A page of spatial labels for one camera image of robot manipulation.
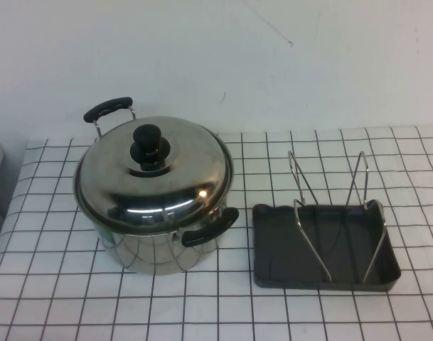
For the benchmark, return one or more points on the steel pot lid black knob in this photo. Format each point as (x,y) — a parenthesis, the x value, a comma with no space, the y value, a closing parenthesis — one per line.
(180,170)

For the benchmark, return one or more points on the stainless steel cooking pot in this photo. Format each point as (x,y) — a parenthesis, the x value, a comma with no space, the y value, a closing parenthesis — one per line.
(148,252)

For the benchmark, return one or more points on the white black checked tablecloth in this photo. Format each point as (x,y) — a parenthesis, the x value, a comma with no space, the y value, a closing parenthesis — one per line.
(216,312)

